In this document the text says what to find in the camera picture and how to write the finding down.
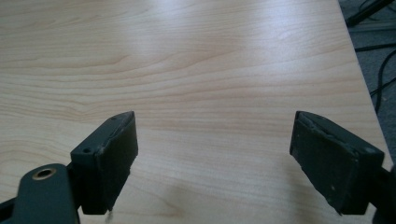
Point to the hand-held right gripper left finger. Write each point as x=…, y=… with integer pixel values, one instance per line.
x=106, y=174

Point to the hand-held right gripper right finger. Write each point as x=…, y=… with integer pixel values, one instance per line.
x=334, y=169

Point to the grey metal rail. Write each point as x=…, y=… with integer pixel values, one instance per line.
x=373, y=26

